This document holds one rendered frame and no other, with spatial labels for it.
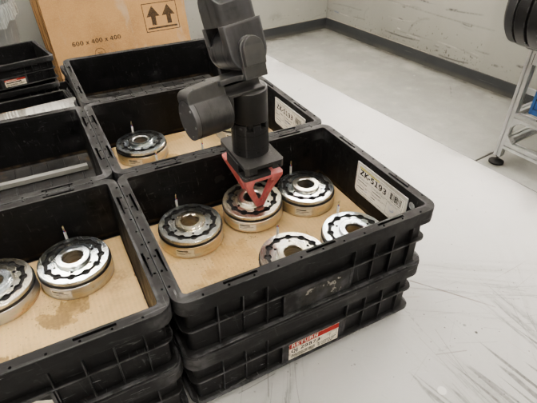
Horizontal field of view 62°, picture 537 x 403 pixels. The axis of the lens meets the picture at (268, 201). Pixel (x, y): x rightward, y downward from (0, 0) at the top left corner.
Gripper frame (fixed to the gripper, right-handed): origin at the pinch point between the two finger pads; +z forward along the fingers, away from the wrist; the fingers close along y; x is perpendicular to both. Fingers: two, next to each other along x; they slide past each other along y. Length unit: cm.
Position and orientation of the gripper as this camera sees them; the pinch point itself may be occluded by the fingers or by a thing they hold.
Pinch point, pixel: (252, 193)
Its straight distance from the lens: 76.7
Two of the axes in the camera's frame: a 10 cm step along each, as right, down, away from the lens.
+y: 4.6, 5.6, -6.9
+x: 8.9, -3.1, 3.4
